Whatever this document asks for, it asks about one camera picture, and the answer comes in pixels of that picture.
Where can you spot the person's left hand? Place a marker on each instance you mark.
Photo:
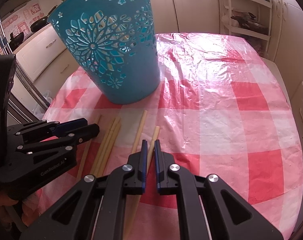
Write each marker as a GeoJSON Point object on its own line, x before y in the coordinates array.
{"type": "Point", "coordinates": [1, 207]}

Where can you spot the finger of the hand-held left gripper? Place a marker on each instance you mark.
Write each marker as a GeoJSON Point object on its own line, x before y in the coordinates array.
{"type": "Point", "coordinates": [87, 131]}
{"type": "Point", "coordinates": [71, 125]}

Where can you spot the steel lidded pan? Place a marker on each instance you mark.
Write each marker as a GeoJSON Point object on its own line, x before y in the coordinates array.
{"type": "Point", "coordinates": [251, 23]}

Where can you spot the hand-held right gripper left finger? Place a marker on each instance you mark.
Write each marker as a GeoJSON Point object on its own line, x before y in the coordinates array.
{"type": "Point", "coordinates": [144, 162]}

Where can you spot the cream stove base cabinet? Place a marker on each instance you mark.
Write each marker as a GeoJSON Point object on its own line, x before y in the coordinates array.
{"type": "Point", "coordinates": [44, 52]}

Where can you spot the bunch of wooden chopsticks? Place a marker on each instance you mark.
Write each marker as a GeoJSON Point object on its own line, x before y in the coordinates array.
{"type": "Point", "coordinates": [109, 140]}

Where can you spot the pink white checked tablecloth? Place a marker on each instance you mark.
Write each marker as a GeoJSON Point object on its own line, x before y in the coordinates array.
{"type": "Point", "coordinates": [216, 130]}

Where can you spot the grey sliding door frame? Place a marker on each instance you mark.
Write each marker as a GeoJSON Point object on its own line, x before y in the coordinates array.
{"type": "Point", "coordinates": [29, 87]}

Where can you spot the black frying pan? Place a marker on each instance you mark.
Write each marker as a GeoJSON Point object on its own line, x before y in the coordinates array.
{"type": "Point", "coordinates": [39, 24]}

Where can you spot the black wok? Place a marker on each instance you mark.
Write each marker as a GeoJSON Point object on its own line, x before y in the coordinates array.
{"type": "Point", "coordinates": [17, 41]}

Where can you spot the cream kitchen base cabinet row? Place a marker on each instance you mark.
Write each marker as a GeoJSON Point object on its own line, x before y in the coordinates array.
{"type": "Point", "coordinates": [191, 12]}

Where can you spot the cream kitchen drawer cabinet row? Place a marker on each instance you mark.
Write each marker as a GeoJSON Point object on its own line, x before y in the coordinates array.
{"type": "Point", "coordinates": [291, 42]}

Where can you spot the white plastic bag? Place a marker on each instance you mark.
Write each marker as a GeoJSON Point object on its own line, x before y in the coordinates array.
{"type": "Point", "coordinates": [41, 107]}

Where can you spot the blue perforated plastic basket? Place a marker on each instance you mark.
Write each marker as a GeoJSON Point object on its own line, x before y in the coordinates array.
{"type": "Point", "coordinates": [131, 80]}

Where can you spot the pink wall stickers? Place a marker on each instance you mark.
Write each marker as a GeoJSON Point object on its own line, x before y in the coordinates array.
{"type": "Point", "coordinates": [21, 17]}

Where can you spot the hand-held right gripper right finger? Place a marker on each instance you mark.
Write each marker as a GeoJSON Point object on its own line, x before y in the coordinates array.
{"type": "Point", "coordinates": [158, 165]}

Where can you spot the pale wooden chopstick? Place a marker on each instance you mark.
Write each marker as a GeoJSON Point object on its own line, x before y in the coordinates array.
{"type": "Point", "coordinates": [155, 133]}
{"type": "Point", "coordinates": [84, 159]}

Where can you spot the white kitchen trolley rack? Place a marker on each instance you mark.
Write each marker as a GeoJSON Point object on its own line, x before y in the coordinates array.
{"type": "Point", "coordinates": [251, 5]}

